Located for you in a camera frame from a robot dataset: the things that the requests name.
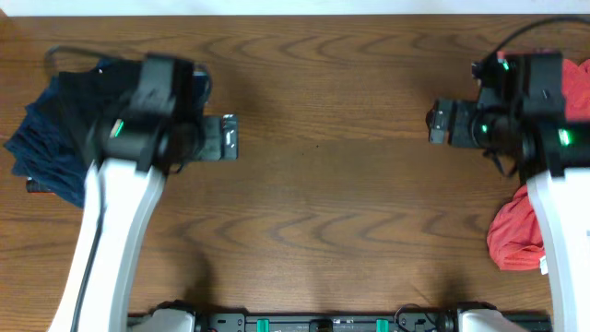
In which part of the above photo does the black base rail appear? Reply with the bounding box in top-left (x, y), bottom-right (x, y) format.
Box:
top-left (125, 301), bottom-right (553, 332)

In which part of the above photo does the black t-shirt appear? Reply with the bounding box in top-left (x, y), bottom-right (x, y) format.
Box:
top-left (54, 57), bottom-right (207, 158)

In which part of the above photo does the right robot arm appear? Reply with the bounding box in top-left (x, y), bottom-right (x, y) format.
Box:
top-left (427, 51), bottom-right (589, 331)

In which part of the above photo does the dark folded garment under stack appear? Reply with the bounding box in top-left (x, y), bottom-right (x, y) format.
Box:
top-left (25, 177), bottom-right (53, 194)

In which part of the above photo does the red t-shirt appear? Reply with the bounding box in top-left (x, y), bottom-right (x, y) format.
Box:
top-left (487, 59), bottom-right (589, 271)

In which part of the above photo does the folded navy blue garment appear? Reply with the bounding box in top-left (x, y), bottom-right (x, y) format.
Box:
top-left (4, 56), bottom-right (120, 208)

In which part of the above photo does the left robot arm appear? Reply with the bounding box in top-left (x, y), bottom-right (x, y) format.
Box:
top-left (51, 53), bottom-right (238, 331)

